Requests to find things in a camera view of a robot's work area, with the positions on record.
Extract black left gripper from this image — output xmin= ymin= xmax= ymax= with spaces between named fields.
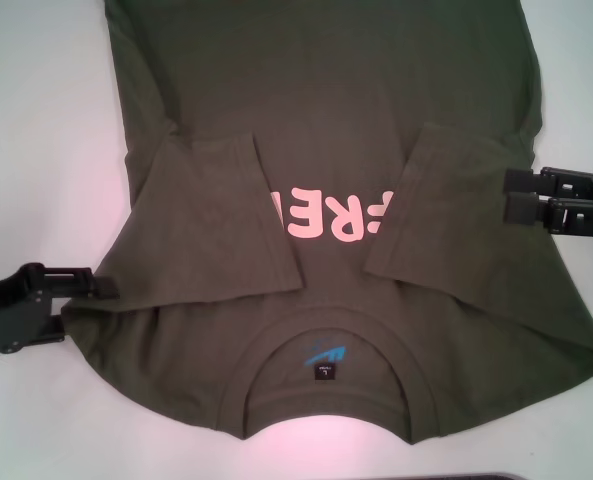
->
xmin=0 ymin=262 xmax=122 ymax=356

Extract dark green printed T-shirt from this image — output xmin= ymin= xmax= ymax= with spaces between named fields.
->
xmin=59 ymin=0 xmax=593 ymax=444

